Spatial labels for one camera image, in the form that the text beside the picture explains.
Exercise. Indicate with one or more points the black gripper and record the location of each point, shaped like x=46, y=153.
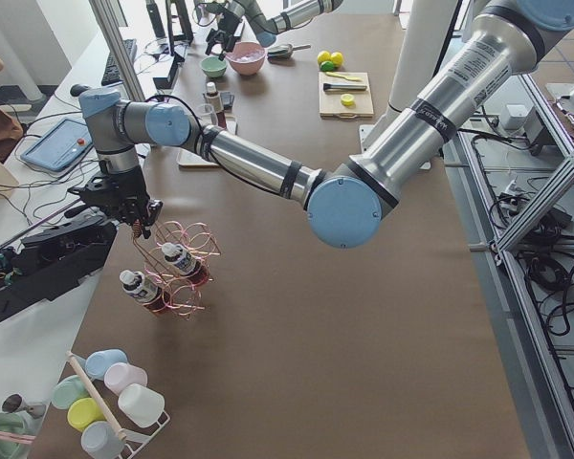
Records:
x=229, y=25
x=125, y=189

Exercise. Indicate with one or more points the copper wire bottle basket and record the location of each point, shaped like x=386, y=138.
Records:
x=183, y=299

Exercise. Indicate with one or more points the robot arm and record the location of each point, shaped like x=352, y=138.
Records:
x=267, y=29
x=345, y=207

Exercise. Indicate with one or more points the tea bottle white cap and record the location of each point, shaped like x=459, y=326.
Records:
x=144, y=291
x=190, y=267

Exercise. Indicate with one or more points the green bowl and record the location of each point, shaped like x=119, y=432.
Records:
x=213, y=66

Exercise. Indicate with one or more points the pink bowl of ice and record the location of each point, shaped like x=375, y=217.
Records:
x=247, y=58

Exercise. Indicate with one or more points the black monitor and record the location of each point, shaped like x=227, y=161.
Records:
x=179, y=30

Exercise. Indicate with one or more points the folded grey cloth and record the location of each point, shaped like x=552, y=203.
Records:
x=227, y=99

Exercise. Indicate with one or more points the steel ice scoop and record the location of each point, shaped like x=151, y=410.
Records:
x=285, y=51

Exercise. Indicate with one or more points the clear wine glass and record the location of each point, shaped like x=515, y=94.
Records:
x=206, y=113

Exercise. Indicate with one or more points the blue teach pendant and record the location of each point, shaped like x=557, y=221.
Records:
x=60, y=147

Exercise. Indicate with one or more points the green lime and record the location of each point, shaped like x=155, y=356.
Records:
x=337, y=59

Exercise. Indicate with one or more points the yellow plastic knife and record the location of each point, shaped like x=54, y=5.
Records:
x=343, y=76

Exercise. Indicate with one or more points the steel muddler black tip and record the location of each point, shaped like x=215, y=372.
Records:
x=340, y=87

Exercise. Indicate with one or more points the black bag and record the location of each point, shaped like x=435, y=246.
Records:
x=53, y=262

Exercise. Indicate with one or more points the bamboo cutting board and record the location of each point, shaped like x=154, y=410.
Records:
x=330, y=105

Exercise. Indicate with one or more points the black computer mouse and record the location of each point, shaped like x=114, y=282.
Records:
x=77, y=89

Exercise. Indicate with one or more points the half lemon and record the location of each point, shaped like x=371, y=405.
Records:
x=347, y=100

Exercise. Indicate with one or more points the blue plastic cup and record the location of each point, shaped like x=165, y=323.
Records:
x=98, y=362

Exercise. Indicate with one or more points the pink plastic cup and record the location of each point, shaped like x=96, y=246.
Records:
x=120, y=375

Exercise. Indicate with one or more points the green plastic cup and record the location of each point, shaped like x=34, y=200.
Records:
x=68, y=391

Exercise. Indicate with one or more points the white plastic cup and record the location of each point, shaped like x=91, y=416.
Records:
x=142, y=405

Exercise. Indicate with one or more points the yellow plastic cup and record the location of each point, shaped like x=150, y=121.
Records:
x=83, y=412

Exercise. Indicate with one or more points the white cup rack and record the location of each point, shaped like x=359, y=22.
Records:
x=135, y=438

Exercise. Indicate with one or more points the grey plastic cup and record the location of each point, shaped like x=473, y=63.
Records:
x=99, y=441

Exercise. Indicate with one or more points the aluminium frame post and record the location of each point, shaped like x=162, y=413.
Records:
x=109, y=26

